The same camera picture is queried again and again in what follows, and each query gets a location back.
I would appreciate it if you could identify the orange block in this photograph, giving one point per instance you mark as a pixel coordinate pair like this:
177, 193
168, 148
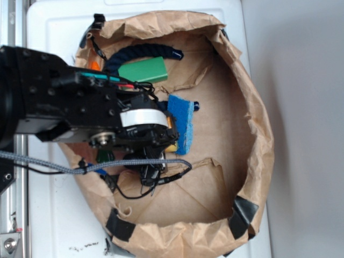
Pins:
95, 66

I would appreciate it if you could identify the blue sponge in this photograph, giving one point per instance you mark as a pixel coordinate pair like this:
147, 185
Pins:
182, 110

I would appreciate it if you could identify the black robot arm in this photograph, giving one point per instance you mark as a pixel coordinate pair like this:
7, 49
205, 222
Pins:
43, 96

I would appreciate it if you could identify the brown paper bag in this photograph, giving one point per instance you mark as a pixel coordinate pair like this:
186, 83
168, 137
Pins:
225, 134

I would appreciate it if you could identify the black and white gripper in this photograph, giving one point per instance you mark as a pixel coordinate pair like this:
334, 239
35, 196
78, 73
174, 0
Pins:
149, 129

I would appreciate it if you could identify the green rectangular block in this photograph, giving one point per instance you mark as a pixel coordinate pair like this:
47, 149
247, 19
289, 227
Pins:
150, 70

